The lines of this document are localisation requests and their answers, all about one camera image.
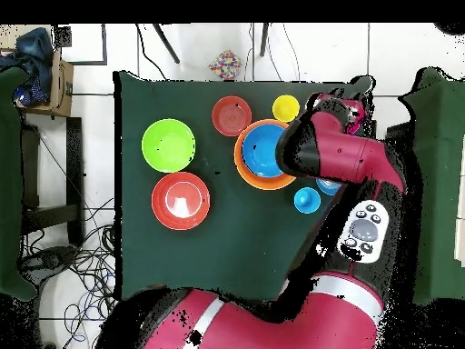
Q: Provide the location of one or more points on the small red bowl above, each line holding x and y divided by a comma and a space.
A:
231, 116

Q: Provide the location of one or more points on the blue cup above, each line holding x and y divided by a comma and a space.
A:
307, 200

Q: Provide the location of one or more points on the yellow cup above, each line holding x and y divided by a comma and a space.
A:
286, 108

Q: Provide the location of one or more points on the black stool frame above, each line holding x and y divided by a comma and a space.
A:
74, 163

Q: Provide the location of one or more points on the green cloth covered table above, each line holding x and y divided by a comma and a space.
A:
436, 181
9, 181

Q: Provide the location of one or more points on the dark green tablecloth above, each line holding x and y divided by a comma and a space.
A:
218, 254

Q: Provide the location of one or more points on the large orange bowl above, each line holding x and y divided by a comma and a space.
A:
261, 183

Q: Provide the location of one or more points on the green bowl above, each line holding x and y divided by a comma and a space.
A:
168, 145

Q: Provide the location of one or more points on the blue cloth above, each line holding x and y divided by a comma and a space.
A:
34, 47

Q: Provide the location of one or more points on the black caster base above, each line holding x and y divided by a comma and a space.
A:
51, 258

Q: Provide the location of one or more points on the large blue bowl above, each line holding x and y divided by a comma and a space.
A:
261, 152

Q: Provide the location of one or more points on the colourful patterned box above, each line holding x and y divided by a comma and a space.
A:
225, 65

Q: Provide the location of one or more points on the wide red bowl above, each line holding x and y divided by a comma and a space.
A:
180, 201

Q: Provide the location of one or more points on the cardboard box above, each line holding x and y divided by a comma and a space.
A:
61, 91

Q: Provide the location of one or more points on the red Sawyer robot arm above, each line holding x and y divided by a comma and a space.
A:
345, 152

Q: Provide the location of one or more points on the black tripod leg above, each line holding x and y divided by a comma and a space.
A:
264, 40
167, 43

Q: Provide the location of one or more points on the small blue bowl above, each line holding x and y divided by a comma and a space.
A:
328, 186

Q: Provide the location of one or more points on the black floor frame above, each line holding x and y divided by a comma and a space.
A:
104, 43

